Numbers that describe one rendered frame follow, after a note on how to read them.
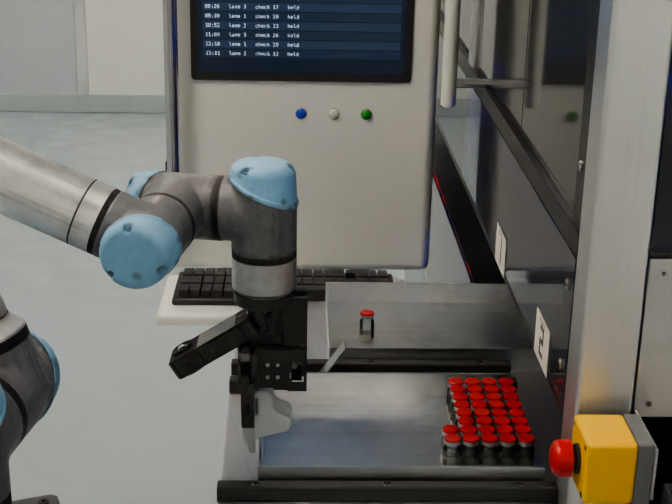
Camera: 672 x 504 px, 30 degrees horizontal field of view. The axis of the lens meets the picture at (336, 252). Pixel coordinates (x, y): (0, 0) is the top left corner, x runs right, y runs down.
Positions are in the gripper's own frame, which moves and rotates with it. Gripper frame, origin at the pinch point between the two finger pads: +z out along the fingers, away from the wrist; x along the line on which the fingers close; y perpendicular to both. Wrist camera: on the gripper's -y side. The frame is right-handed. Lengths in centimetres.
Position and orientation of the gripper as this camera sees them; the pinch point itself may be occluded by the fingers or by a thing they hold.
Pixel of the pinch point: (246, 442)
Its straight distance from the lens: 155.1
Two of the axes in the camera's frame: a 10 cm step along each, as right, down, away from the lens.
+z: -0.2, 9.4, 3.4
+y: 10.0, 0.1, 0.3
